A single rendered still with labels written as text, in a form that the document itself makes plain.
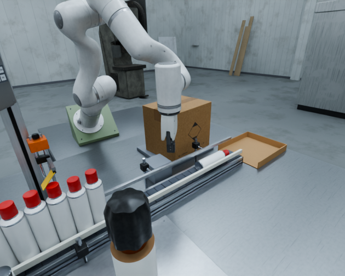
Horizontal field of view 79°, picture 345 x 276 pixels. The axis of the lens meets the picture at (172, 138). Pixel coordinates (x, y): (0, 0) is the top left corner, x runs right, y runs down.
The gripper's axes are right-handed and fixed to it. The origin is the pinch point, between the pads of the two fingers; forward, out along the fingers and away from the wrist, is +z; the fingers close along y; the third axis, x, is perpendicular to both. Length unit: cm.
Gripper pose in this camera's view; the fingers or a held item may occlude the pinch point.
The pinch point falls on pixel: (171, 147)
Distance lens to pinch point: 81.9
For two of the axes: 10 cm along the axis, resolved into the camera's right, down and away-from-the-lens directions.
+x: 9.9, 0.4, -1.4
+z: 0.3, 8.7, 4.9
